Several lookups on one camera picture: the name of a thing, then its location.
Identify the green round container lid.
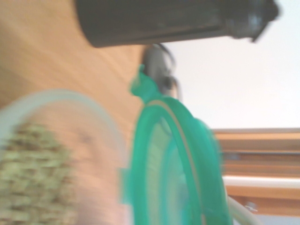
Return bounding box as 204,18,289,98
119,64,233,225

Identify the round glass food container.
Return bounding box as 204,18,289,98
0,89,132,225

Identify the dark green shaker bottle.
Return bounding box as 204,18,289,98
75,0,281,49

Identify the silver door hinge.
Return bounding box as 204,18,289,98
245,202,259,213

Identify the dark bottle with handle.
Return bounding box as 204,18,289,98
142,43,182,101

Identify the wooden door frame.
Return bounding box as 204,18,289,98
214,127,300,218

